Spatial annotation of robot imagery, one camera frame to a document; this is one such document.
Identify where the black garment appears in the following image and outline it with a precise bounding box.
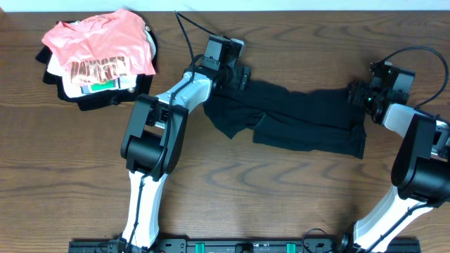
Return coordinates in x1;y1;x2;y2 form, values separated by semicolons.
203;81;366;159

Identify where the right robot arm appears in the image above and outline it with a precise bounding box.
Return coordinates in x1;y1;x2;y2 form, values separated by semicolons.
336;60;449;252

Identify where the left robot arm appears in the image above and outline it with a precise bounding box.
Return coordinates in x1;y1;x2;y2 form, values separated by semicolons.
118;35;251;252

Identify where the white folded t-shirt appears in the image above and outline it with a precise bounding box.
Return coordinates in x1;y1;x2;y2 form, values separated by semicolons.
46;27;158;99

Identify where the right black cable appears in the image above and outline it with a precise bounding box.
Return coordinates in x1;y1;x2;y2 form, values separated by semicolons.
368;46;449;110

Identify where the black cable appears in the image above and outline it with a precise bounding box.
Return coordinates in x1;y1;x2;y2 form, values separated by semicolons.
368;46;449;110
124;10;229;250

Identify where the left black cable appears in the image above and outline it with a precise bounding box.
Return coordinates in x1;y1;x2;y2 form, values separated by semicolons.
124;10;229;250

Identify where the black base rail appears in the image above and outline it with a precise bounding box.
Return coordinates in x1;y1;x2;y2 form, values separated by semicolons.
68;238;422;253

